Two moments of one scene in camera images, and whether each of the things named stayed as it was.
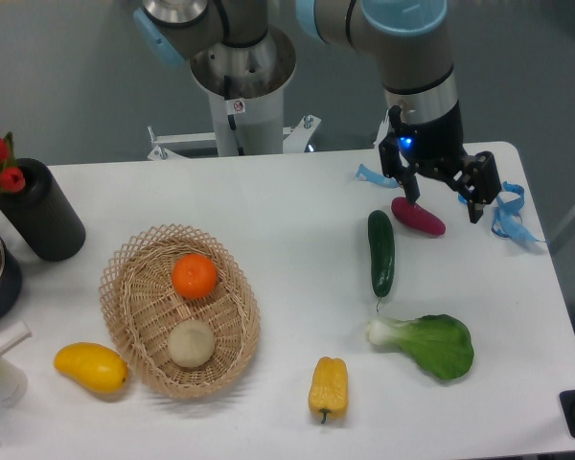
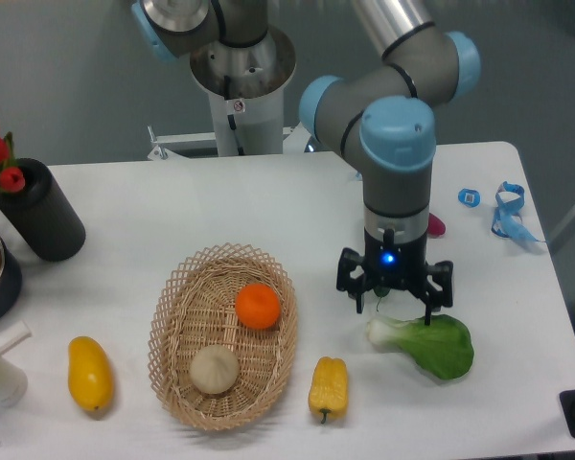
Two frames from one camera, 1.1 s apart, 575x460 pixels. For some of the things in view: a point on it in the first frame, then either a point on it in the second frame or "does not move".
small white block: x=9 y=338 does not move
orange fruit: x=194 y=276 to x=258 y=306
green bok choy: x=438 y=344 does not move
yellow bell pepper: x=329 y=386 does not move
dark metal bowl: x=1 y=279 does not move
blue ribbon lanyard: x=509 y=202 does not move
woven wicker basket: x=182 y=307 to x=220 y=333
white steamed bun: x=191 y=343 to x=214 y=367
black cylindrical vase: x=41 y=213 does not move
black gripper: x=437 y=145 to x=402 y=265
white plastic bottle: x=2 y=381 does not move
